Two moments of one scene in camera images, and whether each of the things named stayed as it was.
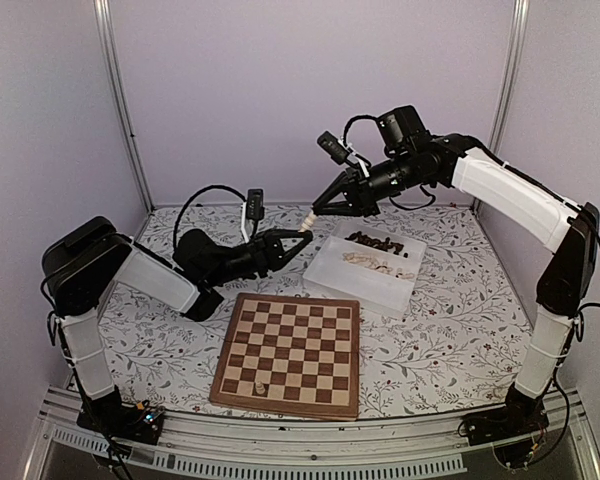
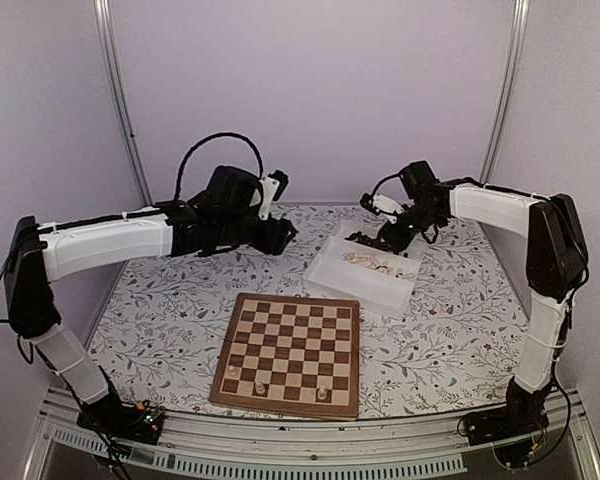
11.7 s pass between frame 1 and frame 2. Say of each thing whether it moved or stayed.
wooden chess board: stayed
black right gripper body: moved
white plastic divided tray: stayed
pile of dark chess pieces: stayed
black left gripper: moved
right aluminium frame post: stayed
